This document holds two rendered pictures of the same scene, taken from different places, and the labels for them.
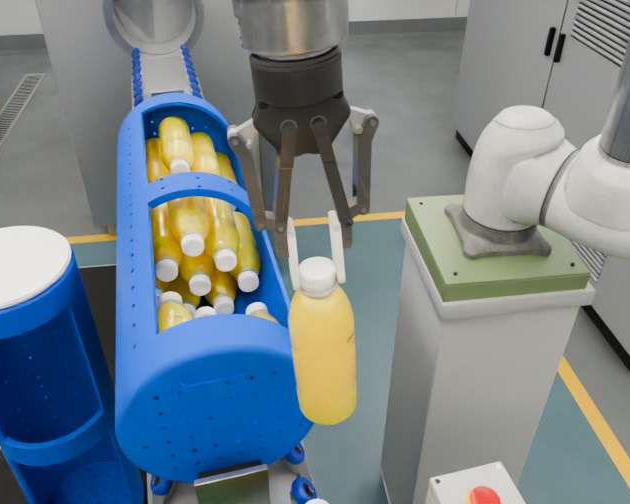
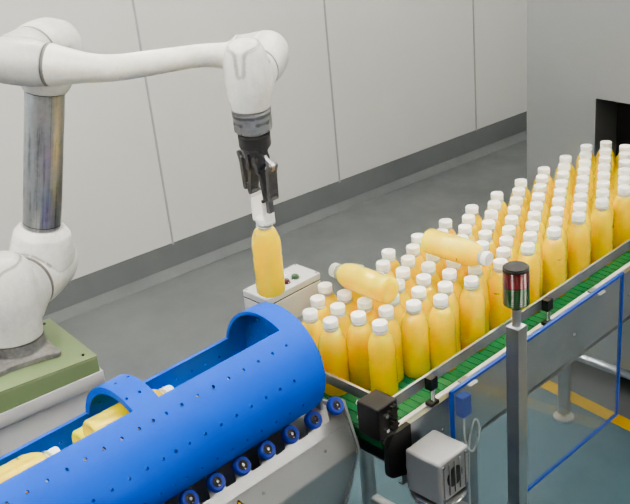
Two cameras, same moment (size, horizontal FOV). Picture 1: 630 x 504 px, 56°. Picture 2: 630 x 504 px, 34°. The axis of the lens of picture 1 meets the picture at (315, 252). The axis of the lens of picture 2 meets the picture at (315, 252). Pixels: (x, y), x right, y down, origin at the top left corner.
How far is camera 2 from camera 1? 2.56 m
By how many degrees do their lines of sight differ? 95
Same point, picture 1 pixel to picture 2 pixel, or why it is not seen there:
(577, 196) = (60, 260)
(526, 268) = (59, 336)
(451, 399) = not seen: hidden behind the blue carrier
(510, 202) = (44, 301)
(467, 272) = (78, 351)
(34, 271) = not seen: outside the picture
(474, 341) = not seen: hidden behind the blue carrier
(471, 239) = (44, 350)
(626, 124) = (58, 203)
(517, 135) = (23, 262)
